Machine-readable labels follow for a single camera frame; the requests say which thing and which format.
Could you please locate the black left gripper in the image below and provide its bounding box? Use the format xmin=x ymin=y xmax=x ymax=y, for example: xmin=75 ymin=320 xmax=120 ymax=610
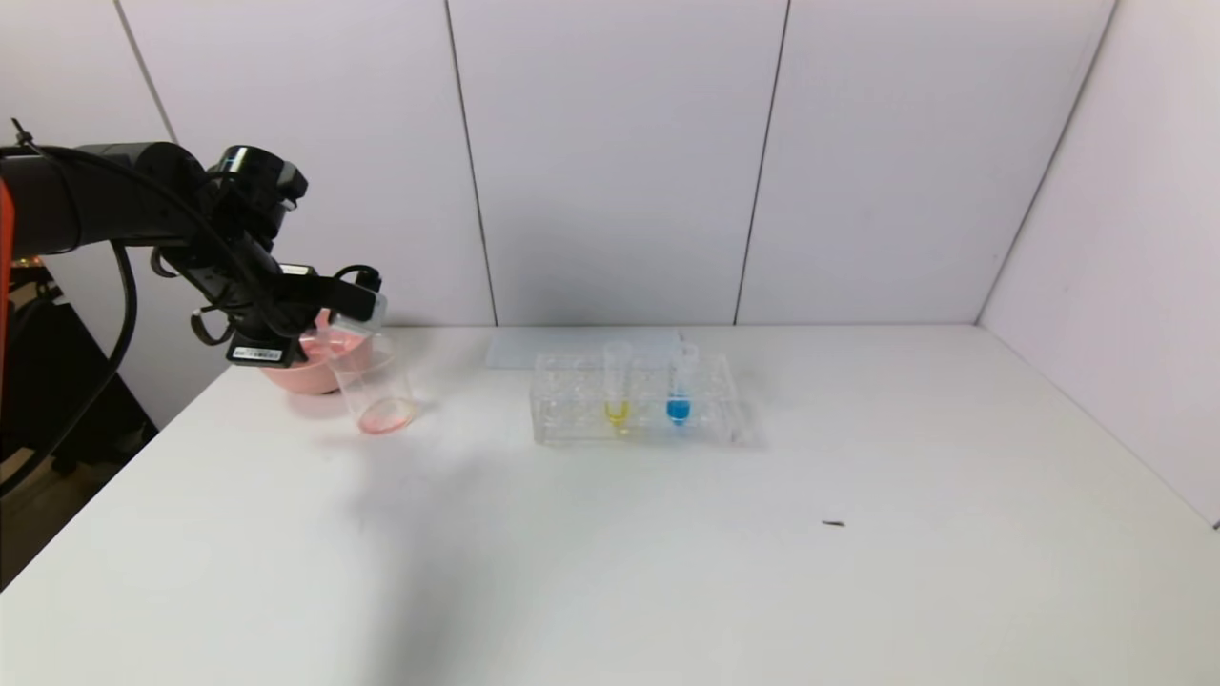
xmin=225 ymin=304 xmax=338 ymax=369

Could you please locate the test tube with red pigment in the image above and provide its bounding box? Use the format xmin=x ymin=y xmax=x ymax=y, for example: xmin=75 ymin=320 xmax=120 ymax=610
xmin=328 ymin=290 xmax=390 ymax=337

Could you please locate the clear glass beaker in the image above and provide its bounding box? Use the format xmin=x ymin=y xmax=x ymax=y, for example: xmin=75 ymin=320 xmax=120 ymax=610
xmin=330 ymin=329 xmax=421 ymax=437

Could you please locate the test tube with yellow pigment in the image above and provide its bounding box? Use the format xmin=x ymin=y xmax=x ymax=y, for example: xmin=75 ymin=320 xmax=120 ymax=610
xmin=603 ymin=341 xmax=634 ymax=432

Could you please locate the test tube with blue pigment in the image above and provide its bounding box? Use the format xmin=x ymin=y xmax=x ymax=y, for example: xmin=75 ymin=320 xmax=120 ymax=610
xmin=666 ymin=341 xmax=699 ymax=427

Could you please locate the clear plastic test tube rack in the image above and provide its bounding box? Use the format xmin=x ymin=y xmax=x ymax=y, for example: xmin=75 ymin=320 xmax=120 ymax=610
xmin=531 ymin=351 xmax=740 ymax=446

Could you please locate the pink bowl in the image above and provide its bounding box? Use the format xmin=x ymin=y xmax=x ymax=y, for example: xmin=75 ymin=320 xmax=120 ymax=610
xmin=257 ymin=324 xmax=376 ymax=396

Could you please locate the white paper sheet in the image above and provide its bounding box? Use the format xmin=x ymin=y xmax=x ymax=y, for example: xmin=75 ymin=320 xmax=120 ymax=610
xmin=485 ymin=329 xmax=685 ymax=371

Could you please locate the black background furniture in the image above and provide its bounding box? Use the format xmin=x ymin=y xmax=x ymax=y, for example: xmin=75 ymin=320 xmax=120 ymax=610
xmin=0 ymin=267 xmax=160 ymax=477

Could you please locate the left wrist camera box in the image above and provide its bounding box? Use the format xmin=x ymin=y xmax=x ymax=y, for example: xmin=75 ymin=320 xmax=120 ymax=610
xmin=226 ymin=333 xmax=299 ymax=369

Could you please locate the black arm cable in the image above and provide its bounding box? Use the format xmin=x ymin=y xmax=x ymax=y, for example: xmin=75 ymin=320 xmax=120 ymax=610
xmin=0 ymin=238 xmax=140 ymax=498

